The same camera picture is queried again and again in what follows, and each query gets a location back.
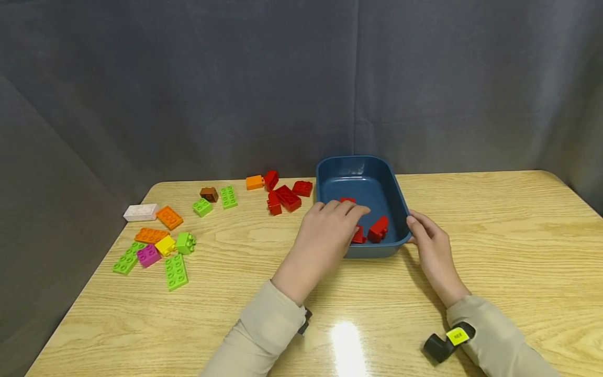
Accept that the person's left hand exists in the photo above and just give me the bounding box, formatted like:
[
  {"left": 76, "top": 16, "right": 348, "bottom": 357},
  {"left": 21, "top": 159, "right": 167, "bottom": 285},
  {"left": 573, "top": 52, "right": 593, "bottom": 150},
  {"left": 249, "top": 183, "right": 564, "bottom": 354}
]
[{"left": 272, "top": 200, "right": 372, "bottom": 307}]

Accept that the person's right hand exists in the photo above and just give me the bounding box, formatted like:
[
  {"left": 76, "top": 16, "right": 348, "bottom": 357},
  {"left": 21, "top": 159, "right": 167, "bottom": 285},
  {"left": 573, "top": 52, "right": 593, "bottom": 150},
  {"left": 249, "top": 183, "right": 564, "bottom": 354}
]
[{"left": 406, "top": 209, "right": 472, "bottom": 309}]

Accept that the dark blue plastic tray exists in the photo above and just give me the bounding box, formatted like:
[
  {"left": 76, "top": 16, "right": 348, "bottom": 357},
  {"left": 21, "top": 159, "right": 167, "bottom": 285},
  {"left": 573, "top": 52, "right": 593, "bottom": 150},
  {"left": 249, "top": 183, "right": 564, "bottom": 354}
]
[{"left": 315, "top": 155, "right": 414, "bottom": 259}]

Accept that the person's right forearm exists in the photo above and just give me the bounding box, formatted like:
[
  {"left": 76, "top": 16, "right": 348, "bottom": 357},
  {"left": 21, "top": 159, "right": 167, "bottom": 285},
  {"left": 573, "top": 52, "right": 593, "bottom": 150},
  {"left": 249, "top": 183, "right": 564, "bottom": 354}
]
[{"left": 446, "top": 295, "right": 562, "bottom": 377}]

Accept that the person's left forearm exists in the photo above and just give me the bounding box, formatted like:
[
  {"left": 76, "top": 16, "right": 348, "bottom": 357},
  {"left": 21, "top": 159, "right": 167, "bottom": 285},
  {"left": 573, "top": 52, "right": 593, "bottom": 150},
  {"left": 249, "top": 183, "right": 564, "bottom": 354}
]
[{"left": 199, "top": 280, "right": 308, "bottom": 377}]

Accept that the large red brick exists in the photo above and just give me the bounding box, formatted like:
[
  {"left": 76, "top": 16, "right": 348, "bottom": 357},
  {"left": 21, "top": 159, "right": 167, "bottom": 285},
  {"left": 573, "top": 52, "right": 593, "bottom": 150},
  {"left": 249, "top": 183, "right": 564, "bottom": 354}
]
[{"left": 274, "top": 185, "right": 302, "bottom": 213}]

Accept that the black wrist band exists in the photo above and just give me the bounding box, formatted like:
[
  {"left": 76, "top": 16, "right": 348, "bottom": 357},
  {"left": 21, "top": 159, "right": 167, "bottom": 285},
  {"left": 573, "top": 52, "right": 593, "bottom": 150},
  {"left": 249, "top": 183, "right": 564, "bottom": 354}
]
[
  {"left": 422, "top": 321, "right": 477, "bottom": 364},
  {"left": 297, "top": 307, "right": 314, "bottom": 336}
]

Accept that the flat orange brick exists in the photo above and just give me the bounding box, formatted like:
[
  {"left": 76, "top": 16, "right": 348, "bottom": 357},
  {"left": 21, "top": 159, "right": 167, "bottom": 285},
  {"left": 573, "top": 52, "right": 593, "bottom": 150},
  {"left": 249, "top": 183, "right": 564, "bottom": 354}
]
[
  {"left": 155, "top": 205, "right": 184, "bottom": 231},
  {"left": 134, "top": 227, "right": 170, "bottom": 245}
]

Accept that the small yellow brick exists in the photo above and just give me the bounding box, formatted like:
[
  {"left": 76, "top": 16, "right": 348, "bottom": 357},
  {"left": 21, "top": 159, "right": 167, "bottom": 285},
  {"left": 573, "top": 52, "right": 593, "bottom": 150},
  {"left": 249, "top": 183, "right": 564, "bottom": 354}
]
[{"left": 154, "top": 235, "right": 177, "bottom": 257}]

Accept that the small magenta brick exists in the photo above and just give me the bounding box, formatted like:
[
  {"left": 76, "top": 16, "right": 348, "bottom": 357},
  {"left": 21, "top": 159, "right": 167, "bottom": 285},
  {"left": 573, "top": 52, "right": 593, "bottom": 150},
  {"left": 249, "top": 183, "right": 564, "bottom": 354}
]
[{"left": 136, "top": 244, "right": 162, "bottom": 269}]

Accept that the white long brick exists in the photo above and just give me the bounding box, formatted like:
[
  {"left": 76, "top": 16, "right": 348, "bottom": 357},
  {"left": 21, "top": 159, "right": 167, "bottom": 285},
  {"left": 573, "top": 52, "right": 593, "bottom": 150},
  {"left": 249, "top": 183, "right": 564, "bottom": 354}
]
[{"left": 122, "top": 204, "right": 159, "bottom": 222}]

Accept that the long flat green brick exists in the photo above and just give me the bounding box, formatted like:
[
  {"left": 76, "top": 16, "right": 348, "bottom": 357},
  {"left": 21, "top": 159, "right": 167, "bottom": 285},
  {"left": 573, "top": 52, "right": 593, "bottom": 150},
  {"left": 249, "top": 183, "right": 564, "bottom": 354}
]
[{"left": 112, "top": 241, "right": 148, "bottom": 276}]

